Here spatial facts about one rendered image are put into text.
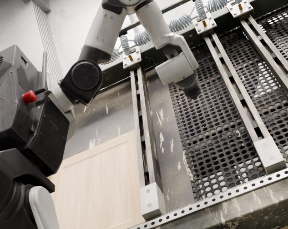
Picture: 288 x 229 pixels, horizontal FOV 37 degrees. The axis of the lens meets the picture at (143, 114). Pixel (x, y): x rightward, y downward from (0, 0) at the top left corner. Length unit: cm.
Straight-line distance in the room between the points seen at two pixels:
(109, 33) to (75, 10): 542
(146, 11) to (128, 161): 66
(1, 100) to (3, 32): 557
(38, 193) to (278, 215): 67
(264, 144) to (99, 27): 63
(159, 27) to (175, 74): 15
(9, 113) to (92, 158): 80
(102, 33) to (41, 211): 54
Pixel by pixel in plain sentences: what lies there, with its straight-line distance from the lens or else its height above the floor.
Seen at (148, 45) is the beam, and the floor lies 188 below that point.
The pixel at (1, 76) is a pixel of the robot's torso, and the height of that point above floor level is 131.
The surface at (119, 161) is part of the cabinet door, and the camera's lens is 174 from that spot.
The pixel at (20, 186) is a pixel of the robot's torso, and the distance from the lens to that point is 106.
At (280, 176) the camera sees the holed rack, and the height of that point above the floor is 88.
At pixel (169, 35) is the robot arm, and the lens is 128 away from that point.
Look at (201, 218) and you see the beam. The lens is 131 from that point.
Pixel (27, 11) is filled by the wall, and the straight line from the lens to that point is 661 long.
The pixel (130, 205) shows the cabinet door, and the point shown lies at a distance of 153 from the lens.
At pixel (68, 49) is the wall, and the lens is 641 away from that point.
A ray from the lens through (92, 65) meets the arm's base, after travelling 121.
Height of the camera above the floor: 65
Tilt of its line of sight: 24 degrees up
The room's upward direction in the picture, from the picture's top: 19 degrees counter-clockwise
